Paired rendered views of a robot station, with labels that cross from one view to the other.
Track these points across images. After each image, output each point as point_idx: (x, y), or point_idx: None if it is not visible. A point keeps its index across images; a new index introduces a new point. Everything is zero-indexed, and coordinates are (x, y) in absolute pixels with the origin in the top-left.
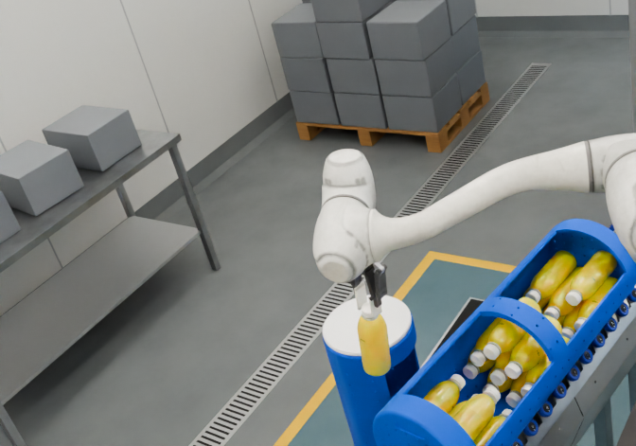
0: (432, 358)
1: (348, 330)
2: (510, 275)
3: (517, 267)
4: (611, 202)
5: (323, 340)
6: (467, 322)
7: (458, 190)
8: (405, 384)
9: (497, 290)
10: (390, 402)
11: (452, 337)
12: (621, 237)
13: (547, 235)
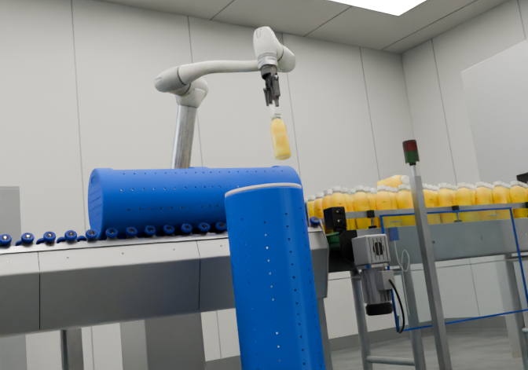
0: (252, 168)
1: None
2: (169, 170)
3: (159, 171)
4: (201, 78)
5: (302, 189)
6: (219, 169)
7: (232, 60)
8: (274, 170)
9: (186, 169)
10: (287, 168)
11: (233, 168)
12: (207, 87)
13: (117, 172)
